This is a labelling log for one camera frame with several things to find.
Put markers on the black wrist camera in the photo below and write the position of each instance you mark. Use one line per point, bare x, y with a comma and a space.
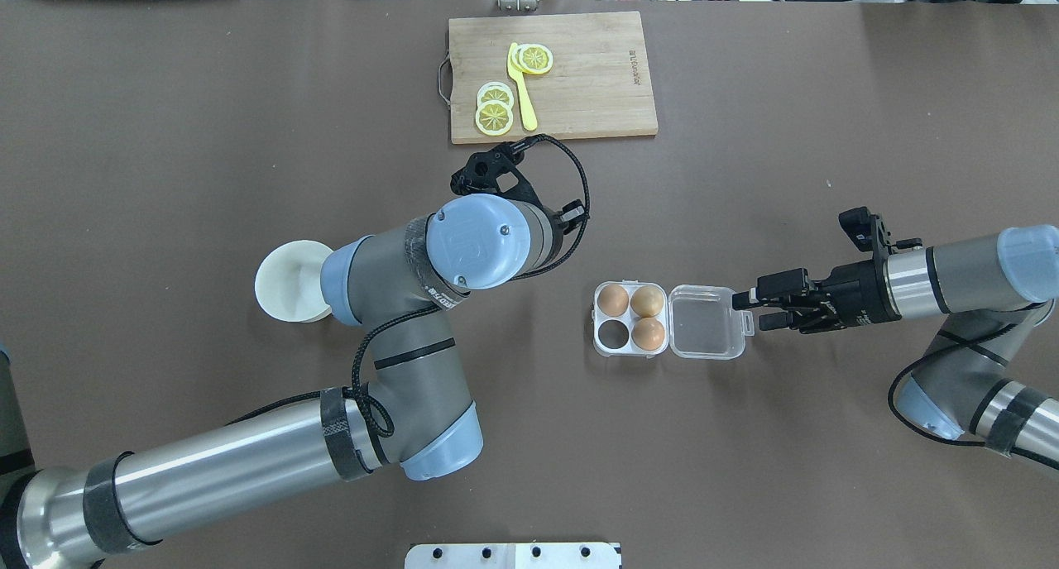
496, 172
868, 233

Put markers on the brown egg from bowl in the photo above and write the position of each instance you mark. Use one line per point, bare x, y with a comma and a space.
613, 300

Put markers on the lemon slice near handle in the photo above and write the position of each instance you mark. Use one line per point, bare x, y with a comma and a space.
494, 118

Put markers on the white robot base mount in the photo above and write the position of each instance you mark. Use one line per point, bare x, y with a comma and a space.
515, 555

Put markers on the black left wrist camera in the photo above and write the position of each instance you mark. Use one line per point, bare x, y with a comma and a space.
496, 172

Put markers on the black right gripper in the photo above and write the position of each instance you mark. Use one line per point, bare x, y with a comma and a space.
857, 291

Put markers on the brown egg cell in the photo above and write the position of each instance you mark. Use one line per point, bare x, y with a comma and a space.
649, 334
648, 301

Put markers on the brown egg back cell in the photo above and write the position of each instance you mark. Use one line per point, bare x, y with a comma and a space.
648, 301

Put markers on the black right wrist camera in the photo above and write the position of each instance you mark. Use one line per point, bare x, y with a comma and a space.
868, 233

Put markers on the yellow plastic knife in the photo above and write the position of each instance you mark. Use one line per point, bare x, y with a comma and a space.
528, 117

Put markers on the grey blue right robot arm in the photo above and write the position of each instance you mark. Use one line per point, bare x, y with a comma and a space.
991, 292

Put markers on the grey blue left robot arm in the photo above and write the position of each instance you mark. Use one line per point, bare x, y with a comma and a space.
407, 401

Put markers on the brown egg front cell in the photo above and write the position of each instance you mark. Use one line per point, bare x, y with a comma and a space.
649, 334

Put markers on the white ceramic bowl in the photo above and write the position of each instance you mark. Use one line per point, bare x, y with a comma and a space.
287, 283

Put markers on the lemon slice by knife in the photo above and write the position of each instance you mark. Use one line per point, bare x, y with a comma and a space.
535, 59

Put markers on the clear plastic egg box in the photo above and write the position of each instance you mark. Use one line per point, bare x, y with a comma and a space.
699, 321

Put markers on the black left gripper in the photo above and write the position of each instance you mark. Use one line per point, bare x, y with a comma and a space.
572, 214

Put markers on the bamboo cutting board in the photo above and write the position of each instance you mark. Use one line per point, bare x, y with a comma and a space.
600, 85

